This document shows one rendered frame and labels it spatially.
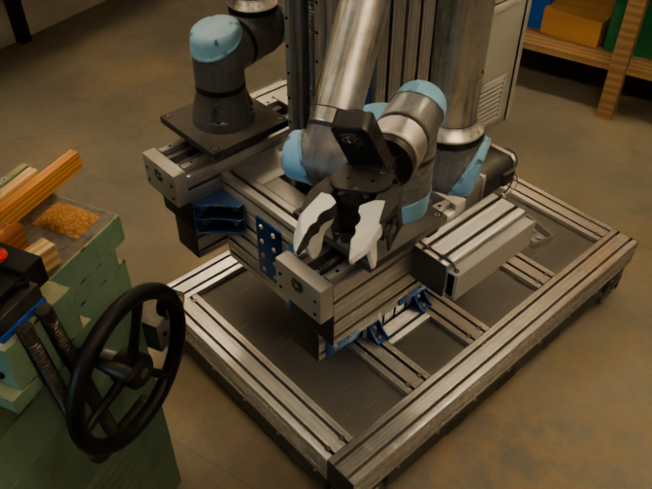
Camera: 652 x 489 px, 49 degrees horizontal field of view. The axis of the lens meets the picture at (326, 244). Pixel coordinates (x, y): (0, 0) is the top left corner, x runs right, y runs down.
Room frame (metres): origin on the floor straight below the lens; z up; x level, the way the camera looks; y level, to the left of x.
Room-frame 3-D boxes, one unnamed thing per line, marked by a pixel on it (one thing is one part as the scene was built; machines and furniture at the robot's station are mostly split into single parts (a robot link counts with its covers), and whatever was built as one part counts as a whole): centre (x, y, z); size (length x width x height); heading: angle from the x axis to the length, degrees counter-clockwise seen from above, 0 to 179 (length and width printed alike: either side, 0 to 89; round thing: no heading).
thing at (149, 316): (1.05, 0.39, 0.58); 0.12 x 0.08 x 0.08; 66
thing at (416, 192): (0.83, -0.10, 1.12); 0.11 x 0.08 x 0.11; 68
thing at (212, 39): (1.49, 0.24, 0.98); 0.13 x 0.12 x 0.14; 147
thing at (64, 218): (1.00, 0.47, 0.91); 0.10 x 0.07 x 0.02; 66
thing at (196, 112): (1.49, 0.24, 0.87); 0.15 x 0.15 x 0.10
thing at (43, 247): (0.88, 0.47, 0.92); 0.04 x 0.03 x 0.04; 145
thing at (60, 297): (0.73, 0.48, 0.91); 0.15 x 0.14 x 0.09; 156
